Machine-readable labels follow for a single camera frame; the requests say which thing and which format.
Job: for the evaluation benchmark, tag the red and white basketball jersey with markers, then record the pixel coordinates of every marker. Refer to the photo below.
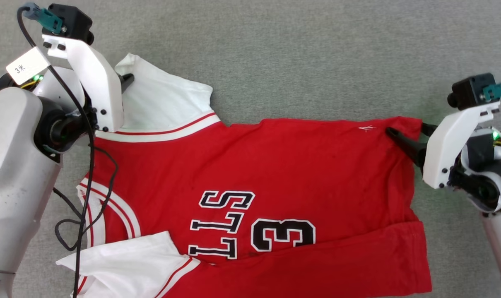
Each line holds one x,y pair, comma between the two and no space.
275,165

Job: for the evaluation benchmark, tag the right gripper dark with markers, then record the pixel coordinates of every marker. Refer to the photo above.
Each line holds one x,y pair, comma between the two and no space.
482,149

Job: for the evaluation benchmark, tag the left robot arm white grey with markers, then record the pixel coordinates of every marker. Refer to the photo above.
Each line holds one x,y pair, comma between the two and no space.
14,174

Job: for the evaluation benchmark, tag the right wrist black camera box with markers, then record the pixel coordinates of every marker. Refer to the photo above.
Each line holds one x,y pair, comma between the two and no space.
470,91

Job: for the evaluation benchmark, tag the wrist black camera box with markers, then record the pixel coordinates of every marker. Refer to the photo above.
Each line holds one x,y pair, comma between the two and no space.
470,91
74,20

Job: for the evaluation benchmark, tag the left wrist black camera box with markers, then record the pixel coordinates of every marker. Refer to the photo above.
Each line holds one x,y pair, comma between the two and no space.
74,20

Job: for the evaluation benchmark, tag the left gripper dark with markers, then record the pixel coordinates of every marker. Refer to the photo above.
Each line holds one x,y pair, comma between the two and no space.
64,89

